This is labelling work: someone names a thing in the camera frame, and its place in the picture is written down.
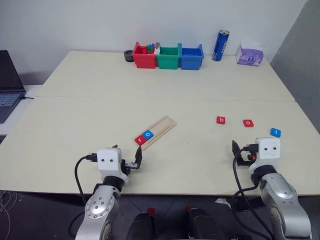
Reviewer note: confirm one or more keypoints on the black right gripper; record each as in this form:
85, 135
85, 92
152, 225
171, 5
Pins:
246, 162

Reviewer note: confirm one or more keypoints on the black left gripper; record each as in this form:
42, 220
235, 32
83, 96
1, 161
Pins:
131, 165

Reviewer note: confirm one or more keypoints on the red letter tile r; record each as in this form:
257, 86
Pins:
140, 140

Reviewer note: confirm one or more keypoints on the blue letter tile o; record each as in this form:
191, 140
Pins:
148, 135

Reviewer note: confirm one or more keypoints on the red letter tile o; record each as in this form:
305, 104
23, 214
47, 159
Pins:
248, 123

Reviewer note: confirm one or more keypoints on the red letter tile b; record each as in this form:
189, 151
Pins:
221, 120

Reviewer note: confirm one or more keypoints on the wooden letter tray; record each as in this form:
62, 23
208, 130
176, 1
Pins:
162, 126

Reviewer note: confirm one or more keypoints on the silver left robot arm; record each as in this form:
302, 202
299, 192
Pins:
100, 207

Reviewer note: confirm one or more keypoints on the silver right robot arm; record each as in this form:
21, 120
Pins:
282, 197

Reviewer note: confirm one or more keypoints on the blue letter tile t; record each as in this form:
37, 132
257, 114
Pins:
275, 132

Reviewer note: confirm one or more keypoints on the white paper scrap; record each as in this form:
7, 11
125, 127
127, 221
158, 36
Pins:
222, 202

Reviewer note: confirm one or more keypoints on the small red tab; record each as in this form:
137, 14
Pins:
151, 211
190, 208

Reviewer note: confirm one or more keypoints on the narrow dark rounded shape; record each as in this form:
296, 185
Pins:
141, 227

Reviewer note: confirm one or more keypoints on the wide dark rounded shape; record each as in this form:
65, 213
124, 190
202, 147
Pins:
202, 225

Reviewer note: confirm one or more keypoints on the red plastic bin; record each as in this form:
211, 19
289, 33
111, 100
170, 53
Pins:
144, 61

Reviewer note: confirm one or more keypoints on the purple tissue box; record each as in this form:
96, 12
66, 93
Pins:
250, 58

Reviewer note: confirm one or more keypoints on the black round container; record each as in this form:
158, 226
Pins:
128, 57

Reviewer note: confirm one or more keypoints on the blue plastic bin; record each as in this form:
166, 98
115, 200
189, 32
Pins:
191, 62

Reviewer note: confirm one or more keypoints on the green plastic bin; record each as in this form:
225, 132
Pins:
168, 62

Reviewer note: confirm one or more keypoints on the tall blue drink can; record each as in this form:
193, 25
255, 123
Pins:
220, 46

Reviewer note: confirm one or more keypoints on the green and blue toy bricks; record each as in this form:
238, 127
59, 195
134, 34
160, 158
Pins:
150, 48

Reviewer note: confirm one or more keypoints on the white red small piece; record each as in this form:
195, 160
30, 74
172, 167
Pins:
157, 50

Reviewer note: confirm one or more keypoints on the white side desk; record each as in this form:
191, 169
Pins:
31, 91

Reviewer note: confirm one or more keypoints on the dark laptop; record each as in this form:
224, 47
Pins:
8, 82

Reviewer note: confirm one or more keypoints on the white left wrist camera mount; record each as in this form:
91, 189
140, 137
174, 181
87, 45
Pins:
108, 160

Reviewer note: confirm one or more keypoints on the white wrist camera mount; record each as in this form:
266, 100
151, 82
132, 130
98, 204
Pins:
268, 150
108, 160

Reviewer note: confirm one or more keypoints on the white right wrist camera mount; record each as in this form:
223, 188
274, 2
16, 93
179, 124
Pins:
268, 150

